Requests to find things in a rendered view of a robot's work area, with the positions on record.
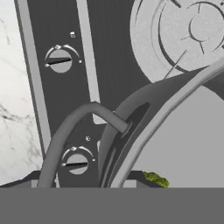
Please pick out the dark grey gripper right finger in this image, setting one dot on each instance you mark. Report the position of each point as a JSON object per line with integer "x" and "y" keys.
{"x": 134, "y": 178}

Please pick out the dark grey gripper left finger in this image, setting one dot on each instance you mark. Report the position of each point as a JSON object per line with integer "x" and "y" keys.
{"x": 27, "y": 179}

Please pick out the green broccoli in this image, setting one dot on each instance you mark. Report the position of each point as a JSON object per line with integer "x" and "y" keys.
{"x": 157, "y": 179}

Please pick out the grey hob knob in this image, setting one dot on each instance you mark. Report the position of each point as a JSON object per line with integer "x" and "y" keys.
{"x": 77, "y": 164}
{"x": 59, "y": 60}

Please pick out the dark grey hob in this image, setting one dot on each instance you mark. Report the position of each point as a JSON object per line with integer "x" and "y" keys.
{"x": 116, "y": 43}

